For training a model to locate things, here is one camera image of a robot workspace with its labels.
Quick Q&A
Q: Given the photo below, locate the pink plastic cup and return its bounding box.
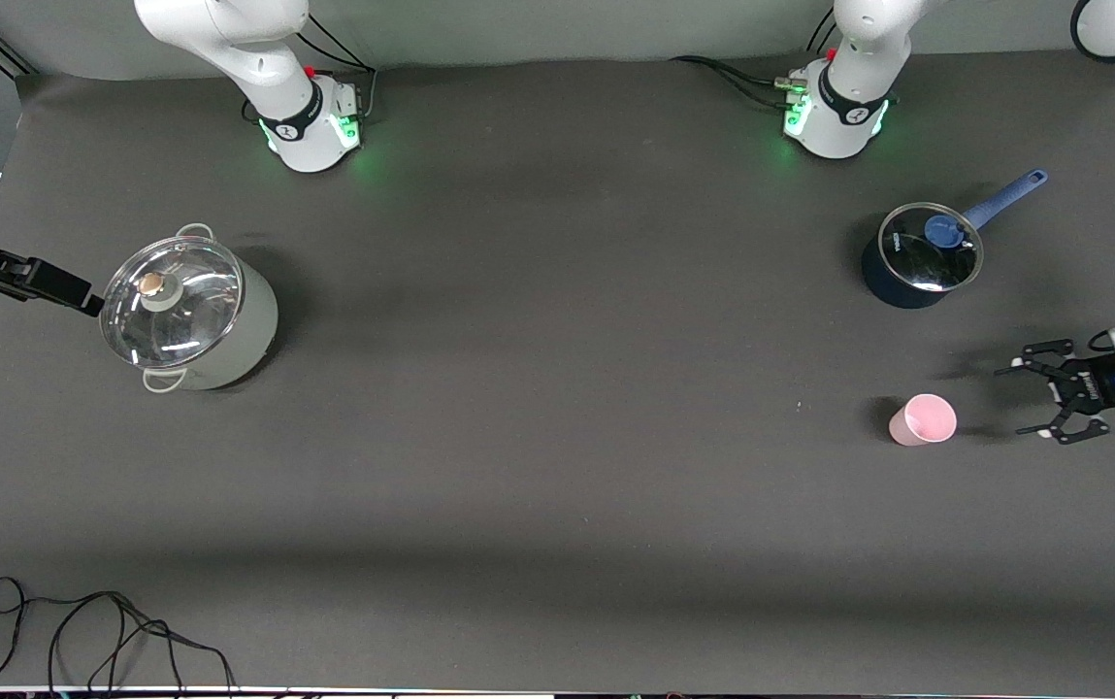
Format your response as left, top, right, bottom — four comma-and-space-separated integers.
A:
888, 393, 958, 448

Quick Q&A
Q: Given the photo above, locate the glass pot lid, grey knob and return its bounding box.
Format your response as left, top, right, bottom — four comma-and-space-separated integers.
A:
99, 236, 246, 370

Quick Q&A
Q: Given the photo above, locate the glass lid, blue knob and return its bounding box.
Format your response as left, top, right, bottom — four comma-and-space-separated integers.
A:
878, 201, 985, 294

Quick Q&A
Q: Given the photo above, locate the dark blue saucepan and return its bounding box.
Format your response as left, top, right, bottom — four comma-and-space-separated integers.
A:
860, 169, 1050, 311

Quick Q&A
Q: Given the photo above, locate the grey-green two-handled pot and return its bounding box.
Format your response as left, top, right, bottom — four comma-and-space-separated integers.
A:
99, 222, 279, 393

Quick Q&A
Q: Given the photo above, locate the thin black loose cable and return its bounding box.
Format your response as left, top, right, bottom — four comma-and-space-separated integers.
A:
0, 576, 240, 696

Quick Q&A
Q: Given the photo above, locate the black base cable bundle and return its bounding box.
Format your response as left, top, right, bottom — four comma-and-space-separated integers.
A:
670, 14, 845, 111
243, 14, 379, 126

